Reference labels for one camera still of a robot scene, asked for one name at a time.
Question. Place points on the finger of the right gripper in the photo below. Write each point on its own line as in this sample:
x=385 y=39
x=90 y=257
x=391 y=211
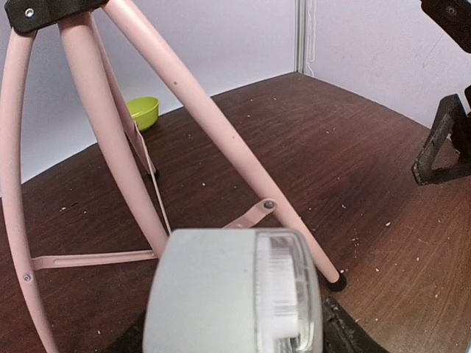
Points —
x=453 y=123

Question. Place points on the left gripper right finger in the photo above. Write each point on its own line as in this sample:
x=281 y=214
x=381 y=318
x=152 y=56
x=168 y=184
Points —
x=342 y=334

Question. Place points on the white metronome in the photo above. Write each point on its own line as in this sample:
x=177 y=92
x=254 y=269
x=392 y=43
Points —
x=234 y=290

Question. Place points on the yellow-green plastic bowl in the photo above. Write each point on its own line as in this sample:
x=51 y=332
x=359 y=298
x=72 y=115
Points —
x=144 y=112

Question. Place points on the pink music stand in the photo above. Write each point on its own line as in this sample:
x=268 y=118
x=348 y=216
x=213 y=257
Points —
x=118 y=137

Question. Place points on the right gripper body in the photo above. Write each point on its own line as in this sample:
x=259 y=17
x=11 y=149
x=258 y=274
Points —
x=453 y=16

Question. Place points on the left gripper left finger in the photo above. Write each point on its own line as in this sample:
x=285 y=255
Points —
x=131 y=341

